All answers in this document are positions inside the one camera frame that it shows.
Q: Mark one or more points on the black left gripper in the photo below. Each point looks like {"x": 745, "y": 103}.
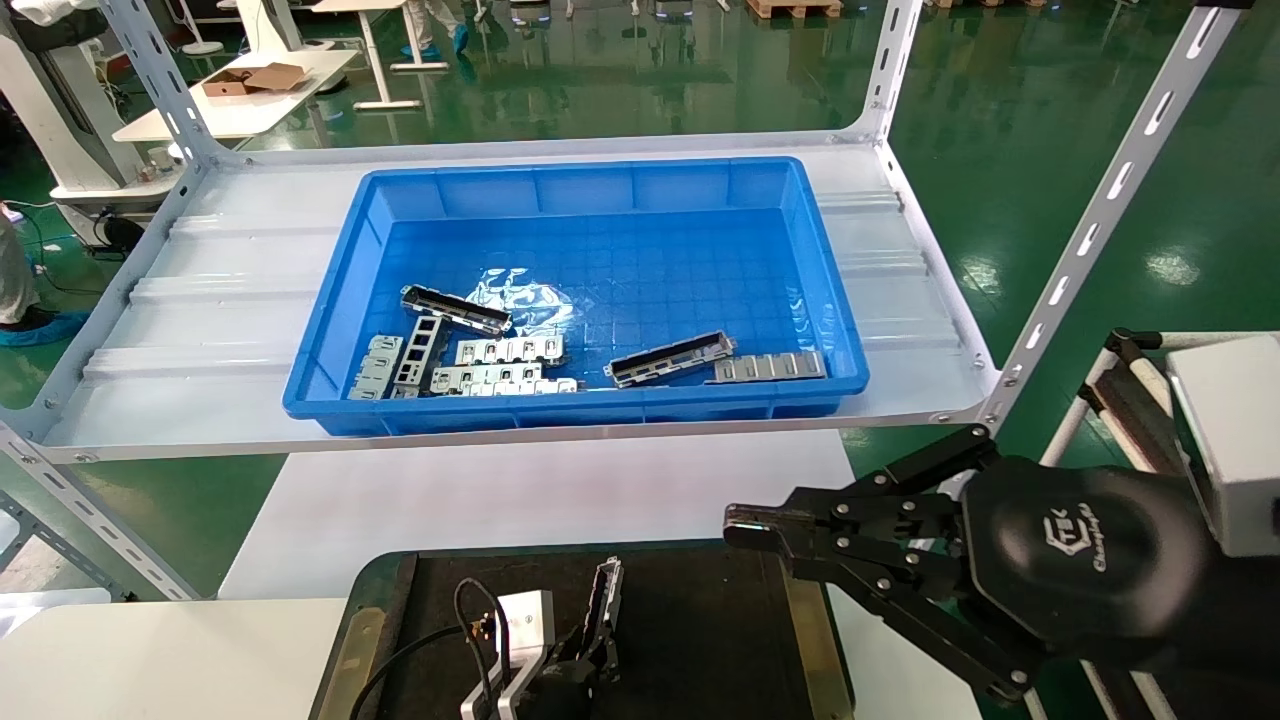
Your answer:
{"x": 560, "y": 700}

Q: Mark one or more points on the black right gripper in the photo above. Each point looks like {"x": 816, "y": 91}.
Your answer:
{"x": 1090, "y": 545}

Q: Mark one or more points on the long black metal channel part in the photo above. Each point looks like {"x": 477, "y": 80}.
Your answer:
{"x": 455, "y": 310}
{"x": 668, "y": 360}
{"x": 605, "y": 600}

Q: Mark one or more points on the black container with brass edges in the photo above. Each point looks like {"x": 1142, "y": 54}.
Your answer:
{"x": 700, "y": 640}

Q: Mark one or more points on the clear crumpled plastic bag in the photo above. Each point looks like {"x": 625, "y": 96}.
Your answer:
{"x": 525, "y": 295}

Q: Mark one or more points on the blue plastic bin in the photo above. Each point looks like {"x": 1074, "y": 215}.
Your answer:
{"x": 650, "y": 250}

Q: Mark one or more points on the white perforated metal shelf rack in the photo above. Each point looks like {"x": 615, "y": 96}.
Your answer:
{"x": 200, "y": 300}

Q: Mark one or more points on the wooden pallet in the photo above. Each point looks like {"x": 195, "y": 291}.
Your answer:
{"x": 790, "y": 8}

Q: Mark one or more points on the white desk with T legs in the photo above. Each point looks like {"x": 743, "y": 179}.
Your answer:
{"x": 380, "y": 50}

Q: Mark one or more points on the walking person blue shoe covers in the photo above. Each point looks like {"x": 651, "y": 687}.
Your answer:
{"x": 435, "y": 25}

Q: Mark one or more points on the open flat cardboard box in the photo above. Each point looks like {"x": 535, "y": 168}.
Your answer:
{"x": 255, "y": 78}

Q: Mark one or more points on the person with blue shoe covers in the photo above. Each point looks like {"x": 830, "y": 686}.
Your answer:
{"x": 20, "y": 290}

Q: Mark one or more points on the white round base stand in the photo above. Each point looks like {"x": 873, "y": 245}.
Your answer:
{"x": 200, "y": 40}

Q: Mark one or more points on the white machine column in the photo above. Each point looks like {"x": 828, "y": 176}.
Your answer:
{"x": 60, "y": 100}

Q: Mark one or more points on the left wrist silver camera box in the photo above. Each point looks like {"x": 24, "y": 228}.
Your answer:
{"x": 525, "y": 625}

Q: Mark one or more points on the right wrist grey camera box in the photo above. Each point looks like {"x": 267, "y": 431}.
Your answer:
{"x": 1235, "y": 440}

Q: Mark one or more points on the dark grey slotted bracket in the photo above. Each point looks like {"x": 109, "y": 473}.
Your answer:
{"x": 422, "y": 350}

